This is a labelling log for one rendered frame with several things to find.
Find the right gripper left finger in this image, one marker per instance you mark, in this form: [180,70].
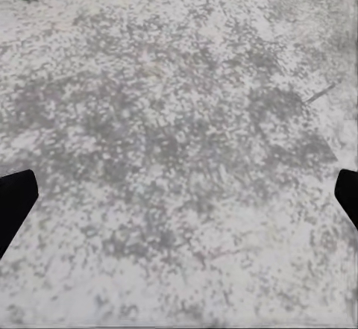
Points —
[18,193]

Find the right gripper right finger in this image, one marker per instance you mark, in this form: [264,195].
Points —
[347,193]

